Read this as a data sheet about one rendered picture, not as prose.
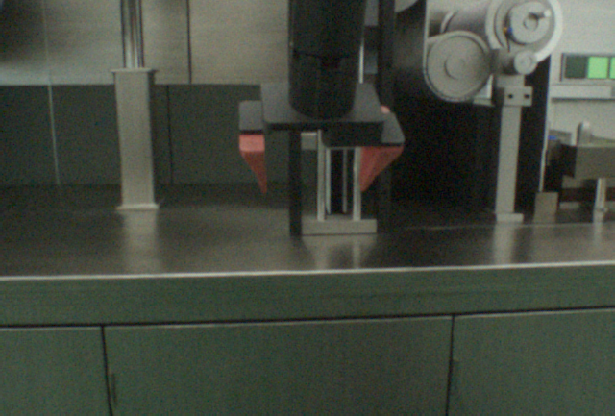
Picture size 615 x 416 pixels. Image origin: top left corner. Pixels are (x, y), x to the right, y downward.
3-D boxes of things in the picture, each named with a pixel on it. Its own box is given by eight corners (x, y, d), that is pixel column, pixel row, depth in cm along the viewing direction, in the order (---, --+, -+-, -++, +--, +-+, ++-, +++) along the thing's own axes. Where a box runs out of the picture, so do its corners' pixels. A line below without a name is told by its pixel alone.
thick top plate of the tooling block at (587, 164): (574, 179, 96) (577, 146, 95) (487, 151, 135) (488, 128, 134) (651, 178, 97) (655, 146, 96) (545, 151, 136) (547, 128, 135)
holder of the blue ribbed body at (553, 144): (547, 164, 100) (549, 138, 99) (497, 150, 122) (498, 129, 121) (562, 164, 100) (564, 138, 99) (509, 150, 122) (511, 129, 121)
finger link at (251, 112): (241, 167, 54) (238, 86, 48) (310, 166, 54) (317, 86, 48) (241, 213, 48) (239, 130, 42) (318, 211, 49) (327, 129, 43)
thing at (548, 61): (544, 149, 99) (551, 49, 95) (492, 136, 122) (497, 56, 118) (546, 149, 99) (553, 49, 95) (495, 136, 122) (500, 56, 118)
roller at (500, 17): (493, 55, 93) (497, -12, 91) (446, 61, 119) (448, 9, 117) (553, 56, 94) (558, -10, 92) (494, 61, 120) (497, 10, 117)
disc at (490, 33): (482, 64, 94) (487, -21, 91) (481, 64, 95) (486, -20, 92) (559, 65, 95) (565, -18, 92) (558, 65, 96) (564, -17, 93)
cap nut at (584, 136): (579, 145, 96) (581, 121, 95) (568, 143, 100) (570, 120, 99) (597, 145, 96) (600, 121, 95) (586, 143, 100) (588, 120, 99)
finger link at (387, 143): (308, 166, 54) (315, 86, 48) (377, 165, 55) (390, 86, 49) (316, 211, 49) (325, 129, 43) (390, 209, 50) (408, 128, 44)
